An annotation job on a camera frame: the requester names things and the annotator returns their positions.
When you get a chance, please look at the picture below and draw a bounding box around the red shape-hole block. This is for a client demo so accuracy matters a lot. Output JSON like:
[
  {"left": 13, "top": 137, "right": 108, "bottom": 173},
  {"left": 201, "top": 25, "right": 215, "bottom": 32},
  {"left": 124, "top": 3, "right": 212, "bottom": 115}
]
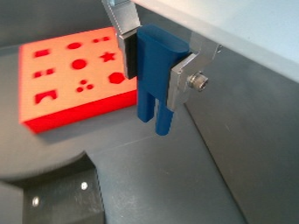
[{"left": 18, "top": 27, "right": 136, "bottom": 134}]

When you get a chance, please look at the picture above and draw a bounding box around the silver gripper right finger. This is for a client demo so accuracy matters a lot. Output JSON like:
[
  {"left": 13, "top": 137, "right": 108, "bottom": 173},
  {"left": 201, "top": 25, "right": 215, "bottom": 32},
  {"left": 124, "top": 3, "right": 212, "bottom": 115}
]
[{"left": 167, "top": 31, "right": 220, "bottom": 111}]

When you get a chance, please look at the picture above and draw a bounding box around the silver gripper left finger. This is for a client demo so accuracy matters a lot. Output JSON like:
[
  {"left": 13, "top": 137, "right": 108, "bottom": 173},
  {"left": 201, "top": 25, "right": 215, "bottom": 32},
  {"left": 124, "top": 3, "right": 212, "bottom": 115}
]
[{"left": 101, "top": 0, "right": 140, "bottom": 79}]

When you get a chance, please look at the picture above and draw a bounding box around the black curved fixture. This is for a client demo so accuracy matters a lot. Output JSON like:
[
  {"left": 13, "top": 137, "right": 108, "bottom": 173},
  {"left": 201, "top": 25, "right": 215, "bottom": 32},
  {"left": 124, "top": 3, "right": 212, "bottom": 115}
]
[{"left": 0, "top": 151, "right": 105, "bottom": 224}]

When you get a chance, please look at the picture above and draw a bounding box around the blue square-circle peg object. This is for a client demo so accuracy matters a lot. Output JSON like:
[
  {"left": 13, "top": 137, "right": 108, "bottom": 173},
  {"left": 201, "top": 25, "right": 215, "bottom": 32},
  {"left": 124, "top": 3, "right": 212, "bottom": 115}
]
[{"left": 136, "top": 24, "right": 189, "bottom": 136}]

